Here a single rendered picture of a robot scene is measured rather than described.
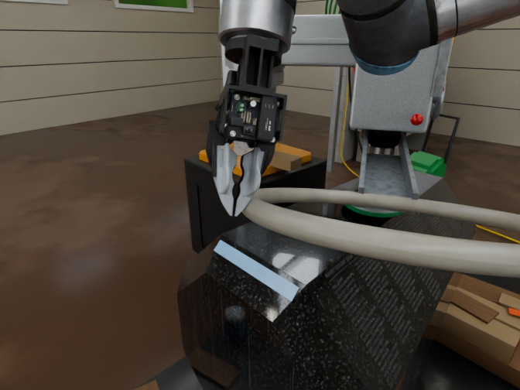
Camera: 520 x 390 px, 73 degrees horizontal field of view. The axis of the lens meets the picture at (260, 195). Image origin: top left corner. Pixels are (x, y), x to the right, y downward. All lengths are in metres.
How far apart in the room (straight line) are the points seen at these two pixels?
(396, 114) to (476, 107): 5.04
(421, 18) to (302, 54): 1.30
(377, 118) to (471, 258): 0.80
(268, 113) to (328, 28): 1.38
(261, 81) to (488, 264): 0.30
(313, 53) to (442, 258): 1.51
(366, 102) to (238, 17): 0.71
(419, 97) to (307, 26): 0.83
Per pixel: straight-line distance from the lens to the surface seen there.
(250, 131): 0.40
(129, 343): 1.98
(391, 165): 1.05
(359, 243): 0.34
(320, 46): 1.77
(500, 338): 1.92
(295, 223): 0.37
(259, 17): 0.44
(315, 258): 0.98
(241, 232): 1.09
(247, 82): 0.43
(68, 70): 7.06
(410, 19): 0.52
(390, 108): 1.10
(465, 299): 2.04
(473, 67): 6.09
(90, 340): 2.07
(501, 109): 6.07
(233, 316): 1.05
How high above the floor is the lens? 1.38
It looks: 24 degrees down
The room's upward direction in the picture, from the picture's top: straight up
